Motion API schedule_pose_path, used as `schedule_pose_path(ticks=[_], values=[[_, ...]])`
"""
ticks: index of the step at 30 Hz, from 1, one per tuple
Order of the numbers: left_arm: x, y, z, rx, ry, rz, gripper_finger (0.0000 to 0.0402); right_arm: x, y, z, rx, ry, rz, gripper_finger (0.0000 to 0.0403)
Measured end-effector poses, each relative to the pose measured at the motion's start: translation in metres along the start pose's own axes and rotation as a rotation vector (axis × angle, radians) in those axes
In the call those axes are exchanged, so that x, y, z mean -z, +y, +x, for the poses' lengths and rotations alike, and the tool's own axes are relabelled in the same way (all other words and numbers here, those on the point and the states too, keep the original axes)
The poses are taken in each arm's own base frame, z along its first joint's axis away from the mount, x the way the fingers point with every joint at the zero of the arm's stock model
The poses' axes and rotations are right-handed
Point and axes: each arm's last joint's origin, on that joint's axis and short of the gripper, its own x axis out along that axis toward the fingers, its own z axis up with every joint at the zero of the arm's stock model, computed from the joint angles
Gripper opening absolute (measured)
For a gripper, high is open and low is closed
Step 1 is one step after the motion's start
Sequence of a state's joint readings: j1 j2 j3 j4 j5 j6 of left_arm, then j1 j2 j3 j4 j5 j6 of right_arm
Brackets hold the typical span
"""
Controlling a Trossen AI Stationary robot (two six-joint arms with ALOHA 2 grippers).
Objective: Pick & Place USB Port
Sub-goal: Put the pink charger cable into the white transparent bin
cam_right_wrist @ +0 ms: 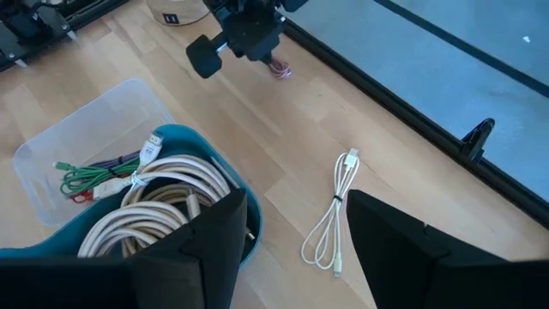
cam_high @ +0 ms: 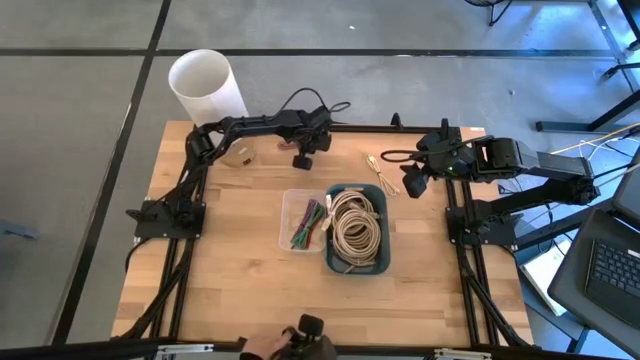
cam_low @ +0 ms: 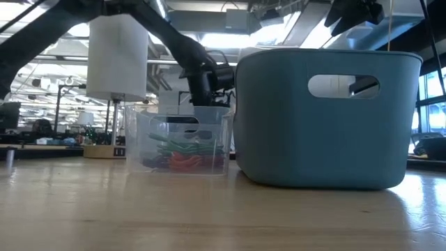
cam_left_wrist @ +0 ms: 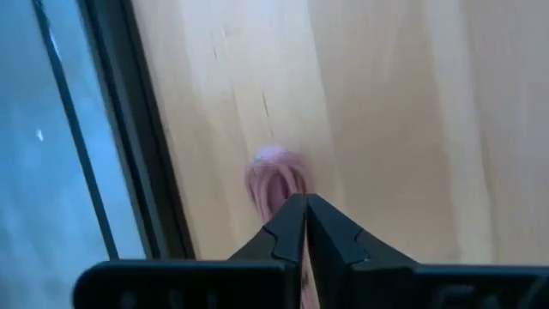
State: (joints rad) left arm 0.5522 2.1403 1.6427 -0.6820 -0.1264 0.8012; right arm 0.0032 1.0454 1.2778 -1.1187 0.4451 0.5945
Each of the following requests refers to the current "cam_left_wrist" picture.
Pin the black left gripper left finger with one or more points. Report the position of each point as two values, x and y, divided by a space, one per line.
274 244

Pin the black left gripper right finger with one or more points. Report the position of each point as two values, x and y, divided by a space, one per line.
339 249

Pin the black table edge trim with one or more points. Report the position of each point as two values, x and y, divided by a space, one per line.
141 150

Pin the thin dark frame bar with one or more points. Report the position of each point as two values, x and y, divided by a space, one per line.
73 129

